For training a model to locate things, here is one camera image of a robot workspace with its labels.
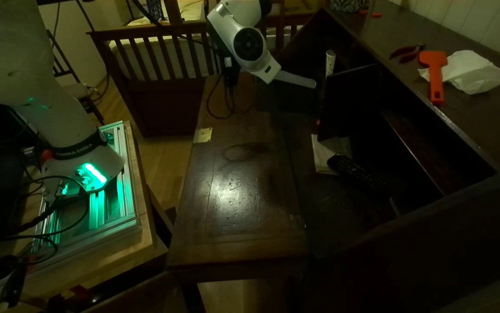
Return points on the black remote control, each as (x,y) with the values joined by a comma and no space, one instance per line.
(358,177)

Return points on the small yellow sticky note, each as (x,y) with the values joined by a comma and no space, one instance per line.
(203,135)

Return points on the orange plastic scraper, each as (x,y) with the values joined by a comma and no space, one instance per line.
(434,62)

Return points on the small white paper piece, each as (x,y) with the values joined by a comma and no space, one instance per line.
(326,149)

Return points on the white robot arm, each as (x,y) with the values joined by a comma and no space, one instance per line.
(29,90)

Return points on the wooden base platform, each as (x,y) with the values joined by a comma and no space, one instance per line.
(56,271)

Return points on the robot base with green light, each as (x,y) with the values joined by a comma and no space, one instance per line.
(87,185)

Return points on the wooden crib railing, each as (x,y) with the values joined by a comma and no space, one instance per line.
(161,72)

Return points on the red handled pliers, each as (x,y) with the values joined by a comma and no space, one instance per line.
(404,55)

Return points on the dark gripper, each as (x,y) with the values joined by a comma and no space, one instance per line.
(274,97)

